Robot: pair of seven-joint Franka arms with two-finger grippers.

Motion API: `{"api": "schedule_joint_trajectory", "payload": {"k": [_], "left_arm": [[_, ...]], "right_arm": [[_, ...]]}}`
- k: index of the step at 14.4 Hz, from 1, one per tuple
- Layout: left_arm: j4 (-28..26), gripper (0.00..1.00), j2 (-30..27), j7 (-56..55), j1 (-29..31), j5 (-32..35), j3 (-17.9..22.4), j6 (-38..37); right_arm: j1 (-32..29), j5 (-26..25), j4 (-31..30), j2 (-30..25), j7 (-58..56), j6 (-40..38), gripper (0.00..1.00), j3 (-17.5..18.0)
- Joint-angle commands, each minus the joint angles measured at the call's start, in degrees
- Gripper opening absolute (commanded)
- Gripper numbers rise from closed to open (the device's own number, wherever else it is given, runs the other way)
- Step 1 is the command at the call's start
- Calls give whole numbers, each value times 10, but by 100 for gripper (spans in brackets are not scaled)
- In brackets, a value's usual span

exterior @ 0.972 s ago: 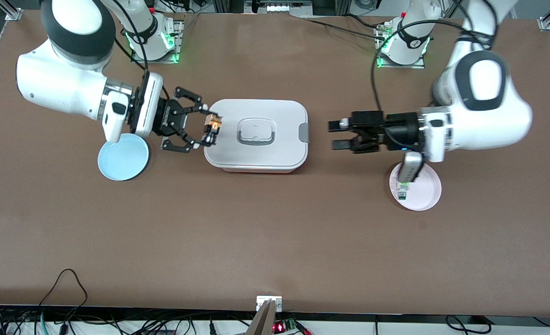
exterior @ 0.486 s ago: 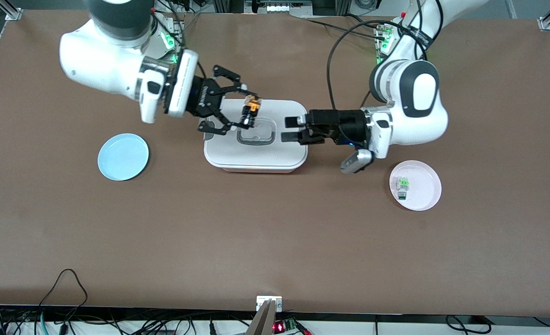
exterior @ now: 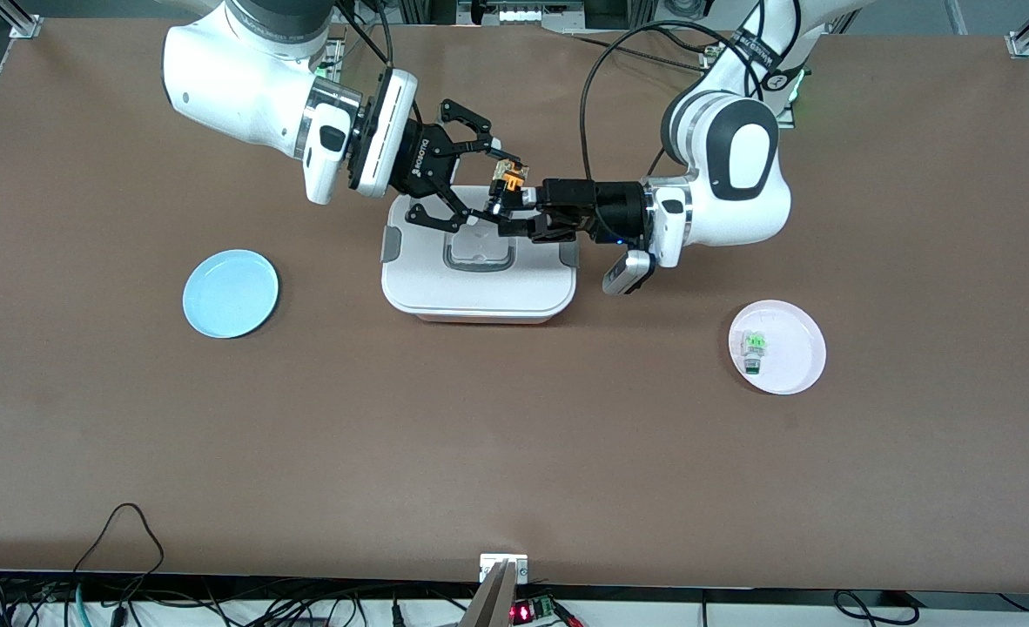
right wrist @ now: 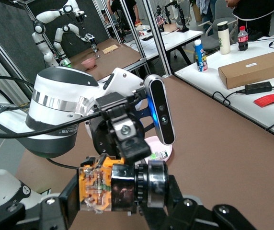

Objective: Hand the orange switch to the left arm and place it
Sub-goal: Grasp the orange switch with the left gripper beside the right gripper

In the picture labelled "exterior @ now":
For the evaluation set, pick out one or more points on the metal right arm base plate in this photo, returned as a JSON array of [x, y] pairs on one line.
[[338, 48]]

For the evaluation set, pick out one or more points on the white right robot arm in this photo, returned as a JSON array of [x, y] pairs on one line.
[[236, 78]]

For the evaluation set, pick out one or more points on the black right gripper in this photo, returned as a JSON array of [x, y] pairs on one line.
[[419, 165]]

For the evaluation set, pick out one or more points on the light blue round plate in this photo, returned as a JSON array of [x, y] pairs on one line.
[[230, 293]]

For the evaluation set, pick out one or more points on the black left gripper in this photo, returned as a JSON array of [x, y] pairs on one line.
[[612, 208]]

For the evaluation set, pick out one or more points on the green white switch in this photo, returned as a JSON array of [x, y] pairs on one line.
[[753, 348]]

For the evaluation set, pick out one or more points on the orange black switch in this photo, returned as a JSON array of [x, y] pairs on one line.
[[507, 181]]

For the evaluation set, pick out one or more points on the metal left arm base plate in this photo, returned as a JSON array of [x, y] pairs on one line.
[[789, 117]]

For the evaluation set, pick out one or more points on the circuit board with red light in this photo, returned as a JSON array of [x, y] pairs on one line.
[[534, 609]]

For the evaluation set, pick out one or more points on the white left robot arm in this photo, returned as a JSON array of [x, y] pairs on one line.
[[741, 157]]

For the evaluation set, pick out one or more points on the light pink round plate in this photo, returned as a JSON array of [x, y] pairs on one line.
[[793, 348]]

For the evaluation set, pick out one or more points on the white lidded plastic box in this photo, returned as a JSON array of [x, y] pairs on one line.
[[480, 296]]

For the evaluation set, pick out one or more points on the white metal camera bracket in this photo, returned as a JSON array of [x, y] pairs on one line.
[[503, 564]]

